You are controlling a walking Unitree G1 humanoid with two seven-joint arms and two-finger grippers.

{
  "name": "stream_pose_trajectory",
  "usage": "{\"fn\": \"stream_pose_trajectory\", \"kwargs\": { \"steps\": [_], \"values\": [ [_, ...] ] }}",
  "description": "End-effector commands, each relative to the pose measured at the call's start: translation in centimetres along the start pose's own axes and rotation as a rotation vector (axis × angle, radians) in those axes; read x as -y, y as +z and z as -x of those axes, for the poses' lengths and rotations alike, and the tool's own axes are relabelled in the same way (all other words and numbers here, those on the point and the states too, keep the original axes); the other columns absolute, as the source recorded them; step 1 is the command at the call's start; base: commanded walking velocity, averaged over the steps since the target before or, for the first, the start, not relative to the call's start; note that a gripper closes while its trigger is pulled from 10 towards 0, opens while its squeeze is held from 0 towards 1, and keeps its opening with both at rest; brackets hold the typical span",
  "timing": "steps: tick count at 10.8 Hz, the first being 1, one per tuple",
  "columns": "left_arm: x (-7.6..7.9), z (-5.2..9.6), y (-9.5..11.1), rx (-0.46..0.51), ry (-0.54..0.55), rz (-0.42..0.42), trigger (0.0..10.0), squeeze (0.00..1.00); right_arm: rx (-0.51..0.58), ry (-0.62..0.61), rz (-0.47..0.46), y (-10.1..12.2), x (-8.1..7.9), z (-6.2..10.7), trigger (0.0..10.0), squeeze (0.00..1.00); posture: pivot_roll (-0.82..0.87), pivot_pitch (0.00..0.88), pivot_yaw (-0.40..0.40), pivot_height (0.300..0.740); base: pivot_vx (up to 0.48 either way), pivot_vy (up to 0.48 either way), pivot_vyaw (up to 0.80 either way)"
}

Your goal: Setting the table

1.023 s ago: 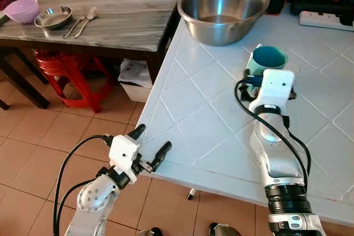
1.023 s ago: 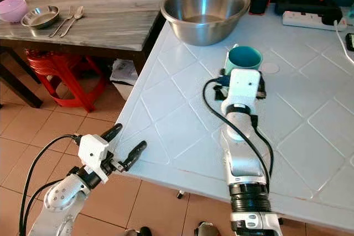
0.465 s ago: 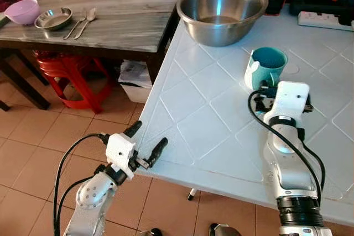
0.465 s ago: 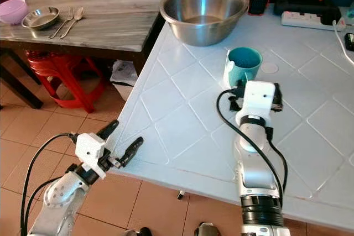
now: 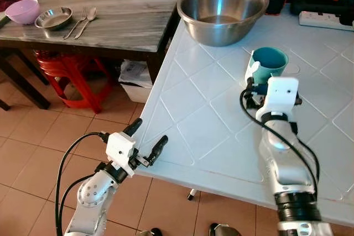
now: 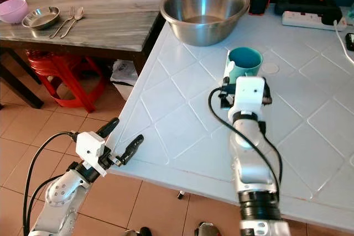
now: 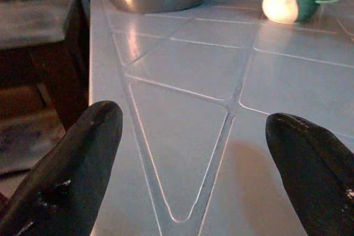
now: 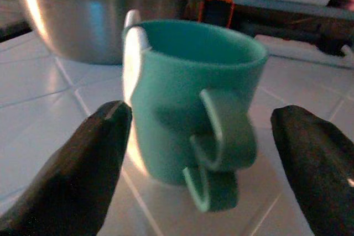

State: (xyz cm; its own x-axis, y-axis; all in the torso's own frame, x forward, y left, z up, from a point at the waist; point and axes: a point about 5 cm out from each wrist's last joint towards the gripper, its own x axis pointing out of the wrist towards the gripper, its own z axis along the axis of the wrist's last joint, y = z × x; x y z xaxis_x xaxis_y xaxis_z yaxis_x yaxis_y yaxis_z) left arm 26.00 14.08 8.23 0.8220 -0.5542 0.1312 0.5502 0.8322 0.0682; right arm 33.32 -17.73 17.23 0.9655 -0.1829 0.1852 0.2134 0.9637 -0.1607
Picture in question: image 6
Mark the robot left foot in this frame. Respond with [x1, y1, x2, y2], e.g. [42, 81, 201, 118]
[126, 226, 153, 236]

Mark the white bin with plastic bag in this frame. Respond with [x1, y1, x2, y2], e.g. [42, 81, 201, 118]
[110, 59, 140, 102]

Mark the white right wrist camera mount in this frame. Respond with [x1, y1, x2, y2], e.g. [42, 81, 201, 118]
[230, 76, 266, 122]

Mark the steel fork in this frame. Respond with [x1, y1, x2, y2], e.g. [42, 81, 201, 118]
[49, 7, 76, 39]

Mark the white power strip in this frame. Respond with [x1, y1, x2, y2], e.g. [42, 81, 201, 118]
[282, 11, 347, 32]

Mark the red plastic stool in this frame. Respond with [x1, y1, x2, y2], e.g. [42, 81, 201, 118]
[26, 50, 112, 114]

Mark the steel spoon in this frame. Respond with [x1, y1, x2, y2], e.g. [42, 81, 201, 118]
[60, 7, 86, 39]

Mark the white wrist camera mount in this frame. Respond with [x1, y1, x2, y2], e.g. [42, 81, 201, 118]
[230, 76, 266, 122]
[75, 131, 107, 177]

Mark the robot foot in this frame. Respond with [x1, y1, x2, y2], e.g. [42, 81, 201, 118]
[194, 222, 228, 236]
[126, 226, 153, 236]

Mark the large steel mixing bowl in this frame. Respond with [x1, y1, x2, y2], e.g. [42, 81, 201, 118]
[160, 0, 251, 48]

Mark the white plastic table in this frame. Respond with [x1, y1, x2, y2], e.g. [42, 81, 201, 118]
[106, 8, 354, 234]

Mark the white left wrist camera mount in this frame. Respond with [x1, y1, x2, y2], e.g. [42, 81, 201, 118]
[75, 131, 107, 177]

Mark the grey-top dark wood table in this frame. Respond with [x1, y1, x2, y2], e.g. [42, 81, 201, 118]
[0, 0, 186, 111]

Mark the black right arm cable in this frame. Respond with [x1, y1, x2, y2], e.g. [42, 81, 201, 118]
[208, 86, 284, 192]

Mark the teal cup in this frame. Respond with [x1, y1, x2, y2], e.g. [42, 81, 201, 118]
[223, 46, 263, 82]

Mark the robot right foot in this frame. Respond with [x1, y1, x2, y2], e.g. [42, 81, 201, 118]
[194, 222, 228, 236]

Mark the small steel dish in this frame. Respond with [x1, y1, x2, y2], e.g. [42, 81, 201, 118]
[22, 6, 61, 30]

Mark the white cable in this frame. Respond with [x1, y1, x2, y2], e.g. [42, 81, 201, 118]
[333, 19, 354, 65]

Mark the pink plastic bowl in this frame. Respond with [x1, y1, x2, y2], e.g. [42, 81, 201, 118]
[0, 0, 30, 25]

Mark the black box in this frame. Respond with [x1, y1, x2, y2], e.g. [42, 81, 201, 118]
[273, 0, 345, 25]

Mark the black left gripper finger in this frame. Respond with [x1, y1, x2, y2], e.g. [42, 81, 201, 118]
[97, 117, 120, 138]
[121, 135, 144, 165]

